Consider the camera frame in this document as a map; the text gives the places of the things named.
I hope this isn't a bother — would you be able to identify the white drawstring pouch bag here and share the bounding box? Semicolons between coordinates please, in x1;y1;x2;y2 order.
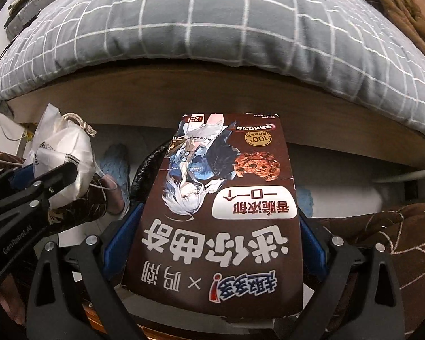
24;104;105;210

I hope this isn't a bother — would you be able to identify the brown cookie box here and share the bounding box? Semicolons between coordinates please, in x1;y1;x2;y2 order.
123;113;303;319

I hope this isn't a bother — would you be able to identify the black lined trash bin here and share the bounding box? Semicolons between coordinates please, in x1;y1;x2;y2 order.
129;141;170;207

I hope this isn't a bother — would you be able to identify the person's left hand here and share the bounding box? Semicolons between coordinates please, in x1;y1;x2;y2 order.
0;275;26;326

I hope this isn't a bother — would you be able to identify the blue slipper right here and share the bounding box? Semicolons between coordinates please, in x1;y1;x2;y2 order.
296;186;314;218

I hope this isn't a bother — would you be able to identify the blue slipper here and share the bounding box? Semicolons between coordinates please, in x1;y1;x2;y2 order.
296;186;314;218
99;144;130;216

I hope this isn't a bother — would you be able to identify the blue slipper left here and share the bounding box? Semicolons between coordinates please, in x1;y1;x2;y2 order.
99;144;130;216

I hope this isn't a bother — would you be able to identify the brown patterned right trouser leg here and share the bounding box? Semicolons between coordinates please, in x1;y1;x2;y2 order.
317;203;425;338

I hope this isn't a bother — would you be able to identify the grey checked bed sheet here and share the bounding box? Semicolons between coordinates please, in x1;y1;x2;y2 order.
0;0;425;135

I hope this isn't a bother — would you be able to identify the wooden bed frame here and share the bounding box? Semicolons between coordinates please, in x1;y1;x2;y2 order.
8;59;425;169

